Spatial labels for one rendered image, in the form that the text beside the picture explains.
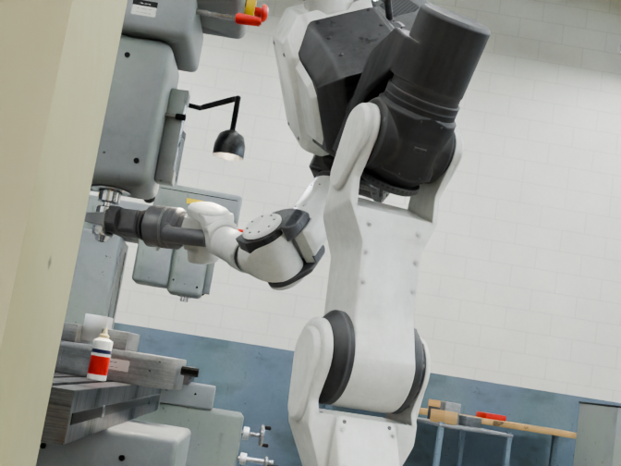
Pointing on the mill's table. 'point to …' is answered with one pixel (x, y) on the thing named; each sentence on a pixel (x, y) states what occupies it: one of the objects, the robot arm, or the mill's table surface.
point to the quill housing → (136, 116)
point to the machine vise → (118, 362)
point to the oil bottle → (100, 358)
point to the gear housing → (167, 28)
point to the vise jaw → (128, 341)
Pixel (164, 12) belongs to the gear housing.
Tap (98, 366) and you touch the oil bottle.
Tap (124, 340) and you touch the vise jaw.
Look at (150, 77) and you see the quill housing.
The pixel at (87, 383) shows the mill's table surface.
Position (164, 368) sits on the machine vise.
